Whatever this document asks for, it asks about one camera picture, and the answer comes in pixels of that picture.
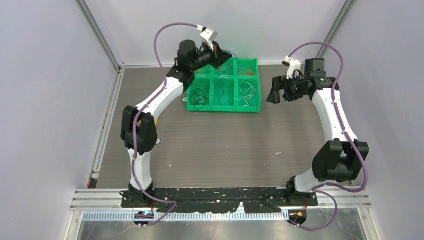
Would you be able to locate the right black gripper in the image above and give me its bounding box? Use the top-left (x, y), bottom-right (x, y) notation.
top-left (267, 73), bottom-right (309, 104)

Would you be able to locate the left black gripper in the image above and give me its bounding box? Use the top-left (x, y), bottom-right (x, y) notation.
top-left (190, 41), bottom-right (233, 73)

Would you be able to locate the dark brown wire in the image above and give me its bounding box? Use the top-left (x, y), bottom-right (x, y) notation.
top-left (189, 87), bottom-right (210, 111)

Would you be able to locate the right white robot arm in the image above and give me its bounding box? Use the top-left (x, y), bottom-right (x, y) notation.
top-left (266, 56), bottom-right (369, 205)

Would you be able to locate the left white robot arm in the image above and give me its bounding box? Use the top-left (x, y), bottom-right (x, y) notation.
top-left (120, 40), bottom-right (232, 208)

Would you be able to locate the green six-compartment bin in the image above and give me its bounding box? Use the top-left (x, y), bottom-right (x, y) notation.
top-left (186, 57), bottom-right (262, 114)

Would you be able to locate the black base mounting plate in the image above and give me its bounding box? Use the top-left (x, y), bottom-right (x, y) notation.
top-left (119, 186), bottom-right (318, 214)

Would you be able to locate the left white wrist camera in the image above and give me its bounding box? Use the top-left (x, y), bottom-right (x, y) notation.
top-left (197, 25), bottom-right (218, 51)

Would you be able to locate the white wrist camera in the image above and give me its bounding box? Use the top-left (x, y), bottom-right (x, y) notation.
top-left (197, 25), bottom-right (218, 51)
top-left (282, 55), bottom-right (302, 80)

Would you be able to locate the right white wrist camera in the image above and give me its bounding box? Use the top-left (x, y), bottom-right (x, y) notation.
top-left (282, 55), bottom-right (302, 80)

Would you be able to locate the right aluminium corner post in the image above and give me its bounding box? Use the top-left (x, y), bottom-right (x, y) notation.
top-left (323, 0), bottom-right (357, 45)

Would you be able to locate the aluminium corner post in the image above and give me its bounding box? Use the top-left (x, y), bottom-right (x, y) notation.
top-left (323, 0), bottom-right (357, 45)
top-left (75, 0), bottom-right (123, 73)

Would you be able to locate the left aluminium corner post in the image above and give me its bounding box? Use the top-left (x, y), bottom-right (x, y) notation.
top-left (75, 0), bottom-right (123, 73)

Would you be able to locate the slotted white cable duct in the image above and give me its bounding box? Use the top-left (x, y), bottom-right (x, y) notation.
top-left (82, 210), bottom-right (289, 222)

